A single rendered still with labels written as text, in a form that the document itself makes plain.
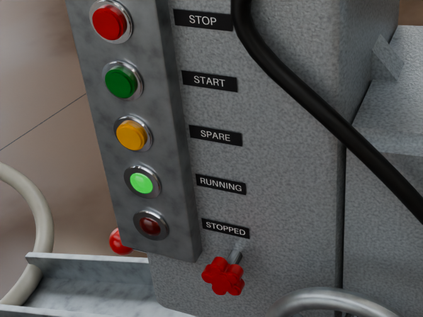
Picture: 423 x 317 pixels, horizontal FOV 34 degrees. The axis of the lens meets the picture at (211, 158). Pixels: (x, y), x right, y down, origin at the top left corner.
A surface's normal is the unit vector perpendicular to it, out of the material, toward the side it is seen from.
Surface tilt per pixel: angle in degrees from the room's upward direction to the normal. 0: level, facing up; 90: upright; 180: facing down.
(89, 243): 0
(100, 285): 15
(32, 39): 0
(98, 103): 90
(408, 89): 4
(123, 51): 90
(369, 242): 90
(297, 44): 90
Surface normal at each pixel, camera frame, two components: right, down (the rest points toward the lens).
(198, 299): -0.40, 0.58
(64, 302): -0.32, -0.81
